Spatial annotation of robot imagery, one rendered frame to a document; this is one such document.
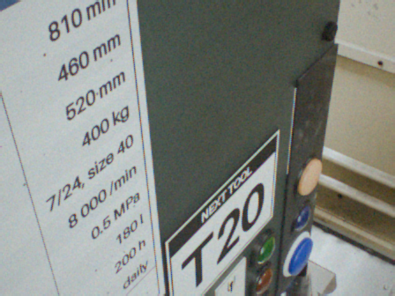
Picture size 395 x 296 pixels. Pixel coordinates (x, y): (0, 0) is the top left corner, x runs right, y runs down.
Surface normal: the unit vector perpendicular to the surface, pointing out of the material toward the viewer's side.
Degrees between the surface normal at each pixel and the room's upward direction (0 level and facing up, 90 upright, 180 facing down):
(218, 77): 90
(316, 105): 90
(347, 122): 90
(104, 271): 90
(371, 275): 24
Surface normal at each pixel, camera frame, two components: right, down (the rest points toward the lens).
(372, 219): -0.60, 0.54
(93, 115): 0.80, 0.39
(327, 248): -0.27, -0.47
